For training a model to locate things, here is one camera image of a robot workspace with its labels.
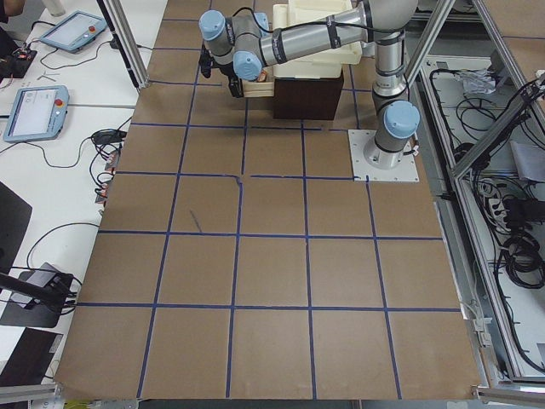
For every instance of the teach pendant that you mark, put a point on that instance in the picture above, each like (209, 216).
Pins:
(38, 114)
(74, 32)

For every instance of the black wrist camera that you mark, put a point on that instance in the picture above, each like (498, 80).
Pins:
(205, 62)

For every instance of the aluminium frame post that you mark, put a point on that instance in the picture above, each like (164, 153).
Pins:
(113, 13)

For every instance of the upper teach pendant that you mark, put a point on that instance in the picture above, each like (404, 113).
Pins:
(74, 32)

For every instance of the light wooden drawer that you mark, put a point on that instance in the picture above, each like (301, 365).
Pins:
(253, 89)

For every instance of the dark brown wooden cabinet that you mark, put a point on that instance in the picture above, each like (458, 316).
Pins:
(313, 99)

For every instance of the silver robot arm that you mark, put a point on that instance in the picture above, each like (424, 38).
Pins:
(243, 43)

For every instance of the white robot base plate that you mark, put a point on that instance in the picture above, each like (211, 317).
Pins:
(369, 163)

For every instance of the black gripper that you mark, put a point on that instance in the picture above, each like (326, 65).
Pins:
(234, 87)

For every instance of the grey orange scissors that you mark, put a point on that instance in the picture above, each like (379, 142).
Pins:
(262, 77)

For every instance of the lower teach pendant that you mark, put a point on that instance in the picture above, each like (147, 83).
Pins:
(38, 114)

